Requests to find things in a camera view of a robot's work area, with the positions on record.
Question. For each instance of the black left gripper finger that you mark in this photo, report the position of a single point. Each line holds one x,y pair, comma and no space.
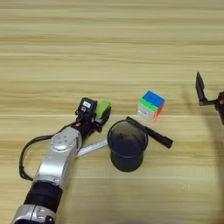
105,120
95,116

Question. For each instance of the black round cup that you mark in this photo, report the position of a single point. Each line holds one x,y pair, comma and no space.
127,151

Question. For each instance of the green rectangular block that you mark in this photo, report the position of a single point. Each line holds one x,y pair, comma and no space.
102,108

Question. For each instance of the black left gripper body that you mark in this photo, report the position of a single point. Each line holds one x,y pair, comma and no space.
87,128

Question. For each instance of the multicoloured puzzle cube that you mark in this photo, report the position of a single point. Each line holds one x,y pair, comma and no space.
150,105

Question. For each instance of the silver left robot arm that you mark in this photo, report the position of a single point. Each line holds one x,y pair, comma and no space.
58,157

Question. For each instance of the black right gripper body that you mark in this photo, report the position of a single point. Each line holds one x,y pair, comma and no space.
221,106

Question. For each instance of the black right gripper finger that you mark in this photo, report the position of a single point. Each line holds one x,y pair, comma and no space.
200,90

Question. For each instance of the white pen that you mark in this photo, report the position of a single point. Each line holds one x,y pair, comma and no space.
92,148

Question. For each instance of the left gripper labelled black box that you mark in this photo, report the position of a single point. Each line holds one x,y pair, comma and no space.
87,106

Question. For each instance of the black marker pen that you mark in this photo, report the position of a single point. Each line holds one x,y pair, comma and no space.
159,137

